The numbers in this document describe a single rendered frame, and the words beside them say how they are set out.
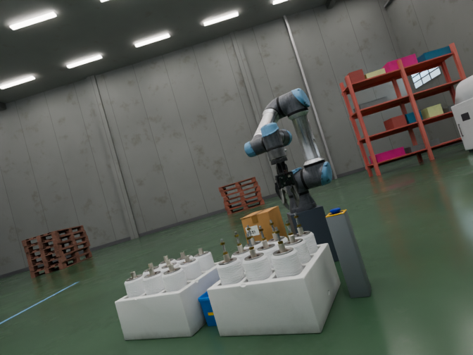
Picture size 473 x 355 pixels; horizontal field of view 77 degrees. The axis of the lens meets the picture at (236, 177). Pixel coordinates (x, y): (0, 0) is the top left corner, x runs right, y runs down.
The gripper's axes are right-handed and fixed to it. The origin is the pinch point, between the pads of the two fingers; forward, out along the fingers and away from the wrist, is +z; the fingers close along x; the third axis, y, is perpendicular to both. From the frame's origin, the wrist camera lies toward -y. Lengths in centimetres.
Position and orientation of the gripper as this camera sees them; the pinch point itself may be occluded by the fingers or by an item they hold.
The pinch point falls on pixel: (292, 205)
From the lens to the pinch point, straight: 129.8
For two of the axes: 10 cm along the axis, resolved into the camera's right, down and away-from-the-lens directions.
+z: 2.8, 9.6, -0.5
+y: -0.9, -0.3, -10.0
